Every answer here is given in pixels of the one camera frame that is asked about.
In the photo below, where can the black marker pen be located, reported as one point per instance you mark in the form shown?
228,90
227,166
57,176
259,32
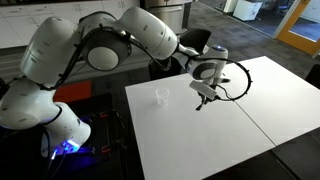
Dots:
199,107

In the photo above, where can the white wrist camera block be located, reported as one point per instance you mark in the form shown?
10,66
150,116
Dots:
203,89

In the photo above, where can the orange floor mat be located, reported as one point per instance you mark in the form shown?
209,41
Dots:
71,90

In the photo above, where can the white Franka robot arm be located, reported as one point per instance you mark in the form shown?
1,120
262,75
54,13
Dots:
50,46

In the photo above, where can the white cabinet row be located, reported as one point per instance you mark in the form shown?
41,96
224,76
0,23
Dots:
20,23

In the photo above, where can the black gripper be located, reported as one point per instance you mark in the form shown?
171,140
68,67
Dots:
210,98

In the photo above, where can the black chair with curved backrest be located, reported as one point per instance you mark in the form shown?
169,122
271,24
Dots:
196,38

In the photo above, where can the small white box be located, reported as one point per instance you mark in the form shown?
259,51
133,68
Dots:
230,5

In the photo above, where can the stainless steel refrigerator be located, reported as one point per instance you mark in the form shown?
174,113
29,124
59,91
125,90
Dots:
166,16

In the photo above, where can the clear plastic cup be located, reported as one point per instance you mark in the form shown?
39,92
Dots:
162,96

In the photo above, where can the large white box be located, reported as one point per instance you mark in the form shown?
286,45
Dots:
247,9

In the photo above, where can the red clamp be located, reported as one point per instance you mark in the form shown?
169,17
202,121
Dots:
104,115
106,149

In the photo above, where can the orange door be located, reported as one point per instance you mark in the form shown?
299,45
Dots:
300,33

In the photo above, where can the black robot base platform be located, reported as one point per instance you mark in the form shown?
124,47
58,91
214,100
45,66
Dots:
106,133

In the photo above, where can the black chair with wide backrest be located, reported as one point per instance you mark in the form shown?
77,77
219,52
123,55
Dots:
156,70

